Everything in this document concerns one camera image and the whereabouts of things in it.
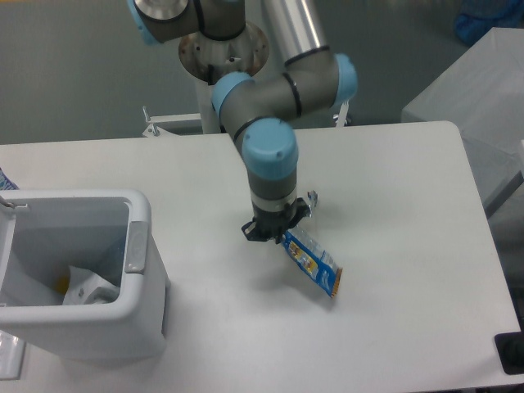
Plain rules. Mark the blue bag in corner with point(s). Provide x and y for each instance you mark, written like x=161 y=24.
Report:
x=476 y=18

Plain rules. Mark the blue white package left edge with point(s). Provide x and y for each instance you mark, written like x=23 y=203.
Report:
x=6 y=183

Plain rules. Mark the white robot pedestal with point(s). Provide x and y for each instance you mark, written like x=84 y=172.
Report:
x=208 y=61

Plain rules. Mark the black device at table edge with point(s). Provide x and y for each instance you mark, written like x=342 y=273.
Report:
x=510 y=349

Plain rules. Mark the white covered box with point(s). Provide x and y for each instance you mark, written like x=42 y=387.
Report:
x=482 y=94

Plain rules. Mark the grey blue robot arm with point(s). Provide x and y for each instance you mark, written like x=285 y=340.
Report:
x=257 y=115

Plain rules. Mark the blue snack wrapper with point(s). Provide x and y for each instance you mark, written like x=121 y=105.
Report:
x=312 y=259

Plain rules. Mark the white trash can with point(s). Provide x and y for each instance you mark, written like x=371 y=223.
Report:
x=43 y=233

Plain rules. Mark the white plastic packaging trash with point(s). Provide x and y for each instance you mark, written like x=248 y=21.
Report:
x=89 y=288

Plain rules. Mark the white table frame bracket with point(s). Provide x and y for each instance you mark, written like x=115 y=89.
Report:
x=160 y=125

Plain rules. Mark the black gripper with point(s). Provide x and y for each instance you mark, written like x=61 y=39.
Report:
x=270 y=226

